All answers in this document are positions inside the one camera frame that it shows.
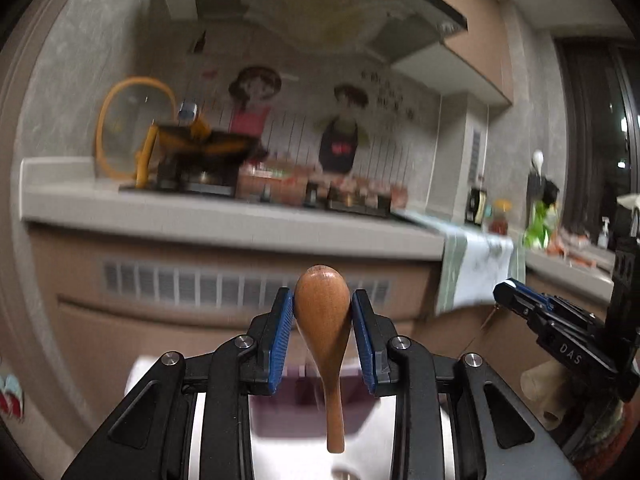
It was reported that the cartoon wall poster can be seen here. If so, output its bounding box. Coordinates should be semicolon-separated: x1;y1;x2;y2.
185;55;443;196

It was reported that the upper wall cabinet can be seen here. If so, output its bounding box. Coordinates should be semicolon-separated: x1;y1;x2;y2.
390;0;516;107

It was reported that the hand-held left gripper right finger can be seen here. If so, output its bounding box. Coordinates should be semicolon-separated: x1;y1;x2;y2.
351;289;583;480

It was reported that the dark sauce bottle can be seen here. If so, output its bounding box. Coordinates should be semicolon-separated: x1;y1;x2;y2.
465;187;488;226

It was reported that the teal red slipper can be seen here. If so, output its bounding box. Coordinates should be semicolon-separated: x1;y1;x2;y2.
0;360;26;418

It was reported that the black wok with yellow handle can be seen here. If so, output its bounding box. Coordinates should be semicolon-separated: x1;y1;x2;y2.
135;119;268;186

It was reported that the person's right hand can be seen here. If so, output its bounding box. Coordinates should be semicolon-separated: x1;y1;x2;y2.
520;359;568;431

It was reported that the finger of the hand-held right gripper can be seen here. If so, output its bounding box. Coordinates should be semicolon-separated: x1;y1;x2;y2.
492;282;626;376
510;279;608;331

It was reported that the green bottle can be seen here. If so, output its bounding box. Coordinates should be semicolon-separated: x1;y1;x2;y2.
522;200;556;250

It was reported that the dark window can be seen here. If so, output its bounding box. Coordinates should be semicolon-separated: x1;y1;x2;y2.
555;37;640;261

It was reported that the yellow capped jar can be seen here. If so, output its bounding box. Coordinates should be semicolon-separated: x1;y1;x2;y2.
487;199;513;236

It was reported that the green white hanging towel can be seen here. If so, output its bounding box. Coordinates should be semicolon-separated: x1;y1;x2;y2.
400;210;526;316

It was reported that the yellow rimmed glass lid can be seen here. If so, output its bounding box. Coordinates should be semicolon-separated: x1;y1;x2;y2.
95;76;178;181

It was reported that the range hood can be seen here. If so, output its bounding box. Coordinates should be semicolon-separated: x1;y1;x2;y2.
155;0;468;56

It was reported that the wooden spoon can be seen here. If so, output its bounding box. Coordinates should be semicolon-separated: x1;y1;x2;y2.
293;265;355;453

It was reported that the white topped dark bottle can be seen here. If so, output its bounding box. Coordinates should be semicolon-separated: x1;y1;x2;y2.
527;150;549;206

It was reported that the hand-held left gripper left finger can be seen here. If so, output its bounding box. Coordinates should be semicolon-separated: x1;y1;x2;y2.
62;287;296;480

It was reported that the gas stove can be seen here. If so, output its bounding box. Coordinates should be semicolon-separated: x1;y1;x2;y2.
120;160;401;218

